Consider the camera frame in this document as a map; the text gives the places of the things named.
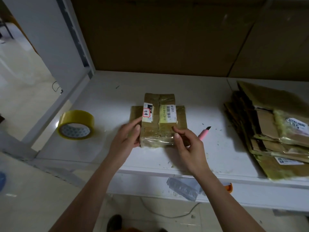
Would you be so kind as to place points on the yellow tape roll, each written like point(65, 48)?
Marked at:
point(72, 117)

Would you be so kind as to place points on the person's right hand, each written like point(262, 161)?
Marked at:
point(193, 152)

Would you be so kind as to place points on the barcode label cardboard box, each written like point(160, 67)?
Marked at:
point(159, 125)

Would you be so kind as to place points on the person's left forearm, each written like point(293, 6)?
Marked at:
point(84, 200)

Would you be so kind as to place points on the orange plastic object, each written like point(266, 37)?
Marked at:
point(229, 187)

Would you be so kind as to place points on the person's left leg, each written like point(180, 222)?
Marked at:
point(114, 222)

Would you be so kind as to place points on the blue round object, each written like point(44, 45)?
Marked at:
point(2, 181)

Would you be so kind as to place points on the person's right forearm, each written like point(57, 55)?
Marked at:
point(229, 203)

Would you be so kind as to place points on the person's left hand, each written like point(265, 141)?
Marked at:
point(123, 142)

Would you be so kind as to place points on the pink utility knife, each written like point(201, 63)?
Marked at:
point(204, 133)

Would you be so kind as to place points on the white metal shelf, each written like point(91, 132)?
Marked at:
point(120, 94)

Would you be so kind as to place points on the stack of cardboard boxes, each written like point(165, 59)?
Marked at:
point(270, 128)

